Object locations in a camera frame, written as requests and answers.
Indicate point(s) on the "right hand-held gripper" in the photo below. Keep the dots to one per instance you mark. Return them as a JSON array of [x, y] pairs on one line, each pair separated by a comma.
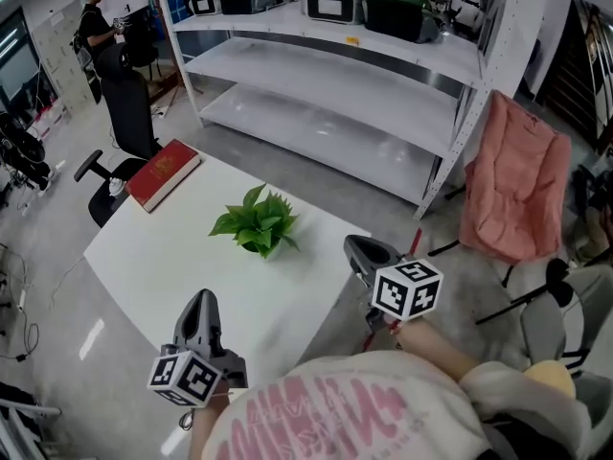
[[407, 290]]

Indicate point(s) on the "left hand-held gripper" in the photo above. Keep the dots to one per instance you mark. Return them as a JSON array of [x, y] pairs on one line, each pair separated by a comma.
[[184, 376]]

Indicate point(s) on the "green plant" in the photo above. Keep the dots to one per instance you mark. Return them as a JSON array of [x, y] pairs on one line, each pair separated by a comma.
[[258, 223]]

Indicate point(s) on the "person's left forearm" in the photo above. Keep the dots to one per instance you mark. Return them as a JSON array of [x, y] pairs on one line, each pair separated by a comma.
[[203, 429]]

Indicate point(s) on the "person's right forearm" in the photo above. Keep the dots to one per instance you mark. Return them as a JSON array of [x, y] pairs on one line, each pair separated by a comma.
[[431, 348]]

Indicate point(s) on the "white square table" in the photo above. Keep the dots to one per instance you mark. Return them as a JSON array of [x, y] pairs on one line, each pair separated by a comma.
[[191, 266]]

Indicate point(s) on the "person's white pink-printed shirt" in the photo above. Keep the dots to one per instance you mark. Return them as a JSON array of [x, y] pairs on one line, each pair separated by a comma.
[[335, 410]]

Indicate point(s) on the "pink padded folding chair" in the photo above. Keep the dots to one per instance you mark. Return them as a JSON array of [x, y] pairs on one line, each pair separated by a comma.
[[517, 185]]

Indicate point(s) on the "thick red book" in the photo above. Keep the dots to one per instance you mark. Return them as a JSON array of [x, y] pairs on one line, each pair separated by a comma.
[[163, 170]]

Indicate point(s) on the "grey padded chair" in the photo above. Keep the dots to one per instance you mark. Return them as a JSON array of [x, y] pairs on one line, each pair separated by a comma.
[[594, 285], [541, 328]]

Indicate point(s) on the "black round cushion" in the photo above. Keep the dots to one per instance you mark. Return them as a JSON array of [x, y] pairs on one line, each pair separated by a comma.
[[559, 281]]

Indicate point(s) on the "white metal shelving rack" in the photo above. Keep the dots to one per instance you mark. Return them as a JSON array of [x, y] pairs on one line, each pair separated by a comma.
[[335, 65]]

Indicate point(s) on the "round wooden table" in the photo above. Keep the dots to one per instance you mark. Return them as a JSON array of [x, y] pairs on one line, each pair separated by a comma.
[[551, 379]]

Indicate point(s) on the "white power strip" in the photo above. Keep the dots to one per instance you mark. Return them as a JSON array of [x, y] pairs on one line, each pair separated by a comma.
[[159, 110]]

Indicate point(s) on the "black high-back office chair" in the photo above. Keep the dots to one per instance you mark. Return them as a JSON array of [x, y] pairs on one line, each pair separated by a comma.
[[127, 108]]

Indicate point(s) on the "wooden coat stand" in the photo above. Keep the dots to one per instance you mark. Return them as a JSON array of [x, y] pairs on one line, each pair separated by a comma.
[[170, 91]]

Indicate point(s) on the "dark wooden staircase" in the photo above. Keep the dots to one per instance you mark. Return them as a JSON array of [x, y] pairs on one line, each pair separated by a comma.
[[574, 89]]

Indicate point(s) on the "dark-framed glass partition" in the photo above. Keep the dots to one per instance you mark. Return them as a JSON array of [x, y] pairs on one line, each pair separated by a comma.
[[14, 65]]

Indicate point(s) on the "blue water container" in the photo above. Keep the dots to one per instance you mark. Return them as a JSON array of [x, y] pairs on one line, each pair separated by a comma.
[[165, 3]]

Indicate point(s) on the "white frame table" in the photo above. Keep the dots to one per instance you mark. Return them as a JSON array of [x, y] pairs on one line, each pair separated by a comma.
[[24, 424]]

